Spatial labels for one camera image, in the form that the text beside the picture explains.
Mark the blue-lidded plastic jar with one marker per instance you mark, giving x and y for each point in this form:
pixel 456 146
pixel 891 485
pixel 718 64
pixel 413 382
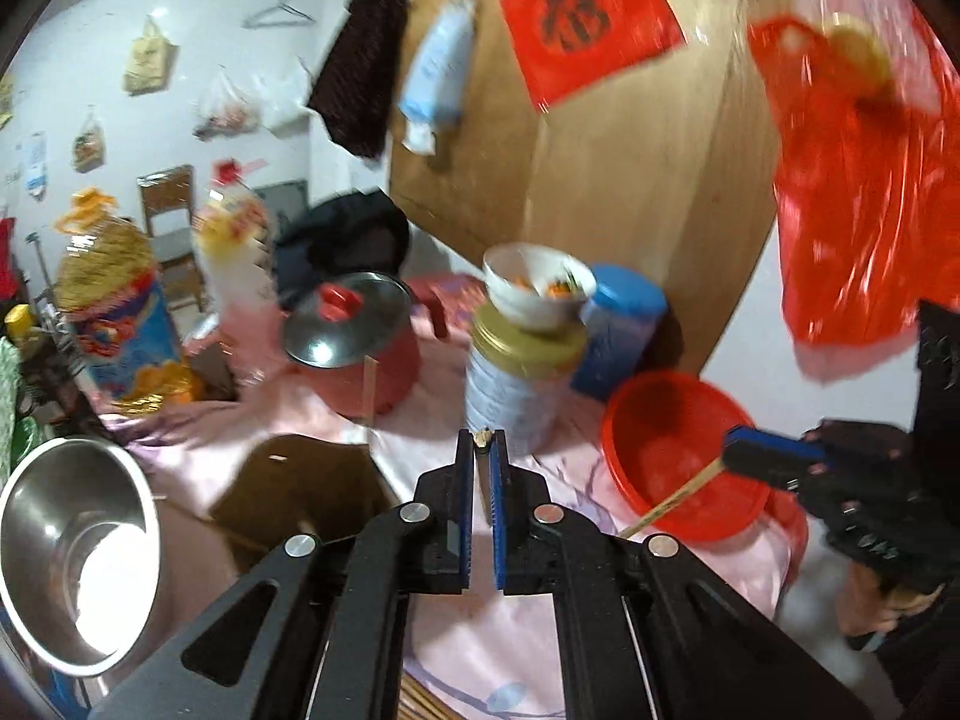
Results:
pixel 622 330

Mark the pink floral tablecloth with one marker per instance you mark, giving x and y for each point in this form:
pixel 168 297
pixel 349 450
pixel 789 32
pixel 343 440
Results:
pixel 487 637

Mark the dark soy sauce bottle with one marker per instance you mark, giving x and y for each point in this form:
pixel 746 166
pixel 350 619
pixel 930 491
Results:
pixel 19 322

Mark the grey board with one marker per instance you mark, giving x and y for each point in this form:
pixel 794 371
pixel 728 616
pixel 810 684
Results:
pixel 289 195

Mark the gold-lidded milk powder can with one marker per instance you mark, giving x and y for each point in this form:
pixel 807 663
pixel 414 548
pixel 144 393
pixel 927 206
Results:
pixel 517 390

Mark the stainless steel bowl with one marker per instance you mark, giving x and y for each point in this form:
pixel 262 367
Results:
pixel 75 562

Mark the dark dotted garment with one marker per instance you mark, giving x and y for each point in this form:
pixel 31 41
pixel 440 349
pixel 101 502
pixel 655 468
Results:
pixel 360 67

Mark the person's right hand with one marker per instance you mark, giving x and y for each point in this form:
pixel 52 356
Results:
pixel 870 607

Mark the beige tote bag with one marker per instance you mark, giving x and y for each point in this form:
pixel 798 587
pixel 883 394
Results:
pixel 150 60

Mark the red plastic basin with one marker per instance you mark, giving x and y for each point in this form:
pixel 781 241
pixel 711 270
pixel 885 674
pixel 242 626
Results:
pixel 675 450

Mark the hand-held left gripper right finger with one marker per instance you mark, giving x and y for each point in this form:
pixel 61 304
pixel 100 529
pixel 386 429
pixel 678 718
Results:
pixel 499 525

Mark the large red paper poster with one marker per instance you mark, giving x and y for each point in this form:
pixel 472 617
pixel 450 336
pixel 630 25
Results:
pixel 592 15

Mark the red cloth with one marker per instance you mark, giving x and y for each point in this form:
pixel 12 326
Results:
pixel 6 255

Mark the small orange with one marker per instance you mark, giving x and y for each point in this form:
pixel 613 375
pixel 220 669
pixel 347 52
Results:
pixel 562 290

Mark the small blue white bag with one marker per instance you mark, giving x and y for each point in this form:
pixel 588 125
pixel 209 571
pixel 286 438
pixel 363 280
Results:
pixel 34 165

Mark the red cooking pot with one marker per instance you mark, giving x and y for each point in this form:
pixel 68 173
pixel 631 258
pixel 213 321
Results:
pixel 360 345

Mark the clear plastic bag with food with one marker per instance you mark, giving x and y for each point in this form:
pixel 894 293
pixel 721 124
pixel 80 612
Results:
pixel 225 109

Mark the red plastic bag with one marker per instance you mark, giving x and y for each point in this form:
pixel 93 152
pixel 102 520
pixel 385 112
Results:
pixel 855 202

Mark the wooden chair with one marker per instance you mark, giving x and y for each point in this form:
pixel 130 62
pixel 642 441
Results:
pixel 169 202

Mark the brown wooden chopstick holder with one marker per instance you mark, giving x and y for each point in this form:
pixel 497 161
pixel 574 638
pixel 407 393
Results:
pixel 300 495

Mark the plywood wardrobe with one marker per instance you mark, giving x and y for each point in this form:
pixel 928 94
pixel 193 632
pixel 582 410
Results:
pixel 622 187

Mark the large cooking oil bottle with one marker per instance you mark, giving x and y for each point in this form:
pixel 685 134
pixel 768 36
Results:
pixel 120 315

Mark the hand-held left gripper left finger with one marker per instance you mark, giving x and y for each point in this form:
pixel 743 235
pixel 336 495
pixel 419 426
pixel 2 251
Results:
pixel 465 525

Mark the side table with green cloth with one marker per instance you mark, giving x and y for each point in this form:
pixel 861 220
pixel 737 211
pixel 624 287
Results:
pixel 9 405

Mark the small bag with food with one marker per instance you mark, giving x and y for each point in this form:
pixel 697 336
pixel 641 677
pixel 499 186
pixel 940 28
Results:
pixel 88 150

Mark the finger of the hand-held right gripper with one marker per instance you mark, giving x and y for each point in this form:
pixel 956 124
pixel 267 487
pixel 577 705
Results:
pixel 765 469
pixel 772 441

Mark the blue and white plastic bag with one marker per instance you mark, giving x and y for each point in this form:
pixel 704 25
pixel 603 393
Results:
pixel 439 75

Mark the white ceramic bowl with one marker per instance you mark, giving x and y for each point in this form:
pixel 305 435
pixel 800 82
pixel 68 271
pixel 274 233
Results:
pixel 536 307

